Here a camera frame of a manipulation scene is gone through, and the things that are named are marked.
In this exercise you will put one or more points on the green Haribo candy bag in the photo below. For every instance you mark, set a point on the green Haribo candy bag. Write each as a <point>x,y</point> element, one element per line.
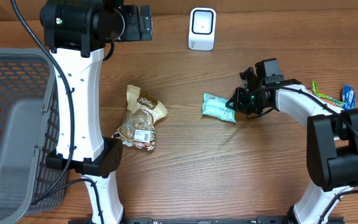
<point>326,98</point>

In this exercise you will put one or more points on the grey plastic shopping basket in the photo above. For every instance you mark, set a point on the grey plastic shopping basket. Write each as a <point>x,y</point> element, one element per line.
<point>29,128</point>

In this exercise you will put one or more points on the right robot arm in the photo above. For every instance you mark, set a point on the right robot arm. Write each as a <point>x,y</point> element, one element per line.
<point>331,142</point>

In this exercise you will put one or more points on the blue snack wrapper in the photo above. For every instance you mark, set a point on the blue snack wrapper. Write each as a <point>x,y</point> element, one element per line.
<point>348,97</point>

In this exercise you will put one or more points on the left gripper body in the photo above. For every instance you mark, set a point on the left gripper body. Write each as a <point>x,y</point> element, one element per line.
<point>130,30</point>

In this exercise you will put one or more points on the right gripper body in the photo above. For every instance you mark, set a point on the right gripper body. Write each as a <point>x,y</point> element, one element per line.
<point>249,101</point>

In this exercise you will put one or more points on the beige cookie snack bag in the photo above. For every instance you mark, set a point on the beige cookie snack bag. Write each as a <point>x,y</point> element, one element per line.
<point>143,111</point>

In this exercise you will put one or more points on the teal white snack packet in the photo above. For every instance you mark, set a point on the teal white snack packet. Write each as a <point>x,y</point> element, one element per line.
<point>216,107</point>

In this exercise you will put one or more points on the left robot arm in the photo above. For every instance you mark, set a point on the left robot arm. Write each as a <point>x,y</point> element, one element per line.
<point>76,33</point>

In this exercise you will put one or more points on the white barcode scanner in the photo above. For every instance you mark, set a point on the white barcode scanner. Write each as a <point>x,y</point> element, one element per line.
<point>202,29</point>

